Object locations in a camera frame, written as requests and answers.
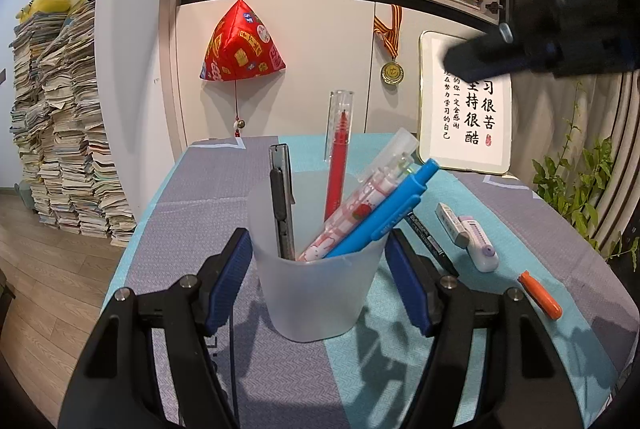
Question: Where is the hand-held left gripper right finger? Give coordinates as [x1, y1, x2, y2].
[384, 229, 583, 429]

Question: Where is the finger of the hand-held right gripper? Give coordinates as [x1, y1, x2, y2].
[444, 23, 558, 82]

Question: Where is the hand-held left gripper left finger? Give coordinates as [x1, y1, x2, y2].
[57, 227, 253, 429]

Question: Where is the blue retractable pen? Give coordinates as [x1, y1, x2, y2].
[325, 159, 441, 258]

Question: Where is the translucent plastic cup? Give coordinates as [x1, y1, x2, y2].
[246, 171, 388, 342]

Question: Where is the pink patterned pen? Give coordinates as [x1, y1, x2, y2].
[297, 159, 401, 262]

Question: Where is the grey utility knife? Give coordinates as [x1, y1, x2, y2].
[268, 144, 297, 260]

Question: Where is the red pen with clear cap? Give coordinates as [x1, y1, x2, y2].
[324, 90, 356, 222]

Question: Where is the black marker pen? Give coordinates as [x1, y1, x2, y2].
[405, 211, 460, 277]

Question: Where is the white eraser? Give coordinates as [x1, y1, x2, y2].
[435, 202, 471, 246]

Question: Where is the purple correction tape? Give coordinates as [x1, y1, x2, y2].
[457, 215, 499, 273]

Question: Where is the beige pleated curtain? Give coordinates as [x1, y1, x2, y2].
[510, 69, 640, 255]

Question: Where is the framed calligraphy board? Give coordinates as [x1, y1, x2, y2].
[417, 30, 513, 174]

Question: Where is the gold medal with striped ribbon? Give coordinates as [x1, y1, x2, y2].
[372, 4, 405, 86]

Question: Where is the orange pen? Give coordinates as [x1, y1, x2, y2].
[517, 270, 563, 321]

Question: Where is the green potted plant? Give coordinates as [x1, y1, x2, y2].
[531, 79, 640, 272]

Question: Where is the white bookshelf cabinet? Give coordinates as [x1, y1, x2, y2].
[170, 0, 506, 150]

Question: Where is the tall pile of papers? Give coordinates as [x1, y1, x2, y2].
[10, 1, 136, 247]

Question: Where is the red pyramid hanging ornament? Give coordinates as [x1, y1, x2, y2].
[199, 0, 287, 142]

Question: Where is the dark chair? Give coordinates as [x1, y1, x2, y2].
[0, 269, 16, 327]

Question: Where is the thin black cable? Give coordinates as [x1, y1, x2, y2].
[227, 309, 241, 429]

